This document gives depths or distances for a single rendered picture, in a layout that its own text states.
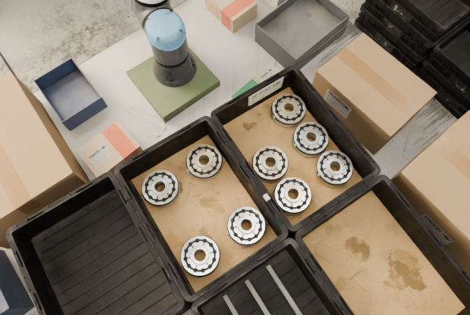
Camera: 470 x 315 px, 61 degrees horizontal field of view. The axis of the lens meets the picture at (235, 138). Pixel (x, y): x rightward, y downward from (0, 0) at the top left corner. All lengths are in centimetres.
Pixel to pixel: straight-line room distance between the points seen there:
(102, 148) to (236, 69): 54
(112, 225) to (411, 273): 81
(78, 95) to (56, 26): 121
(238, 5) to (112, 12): 124
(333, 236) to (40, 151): 84
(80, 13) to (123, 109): 133
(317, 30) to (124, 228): 94
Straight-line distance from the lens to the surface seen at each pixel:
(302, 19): 155
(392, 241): 120
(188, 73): 139
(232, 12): 152
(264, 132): 122
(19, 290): 135
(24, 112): 132
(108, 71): 154
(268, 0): 160
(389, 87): 133
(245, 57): 150
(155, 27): 128
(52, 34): 266
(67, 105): 151
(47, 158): 123
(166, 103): 138
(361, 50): 138
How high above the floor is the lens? 195
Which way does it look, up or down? 68 degrees down
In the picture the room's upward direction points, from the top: 1 degrees counter-clockwise
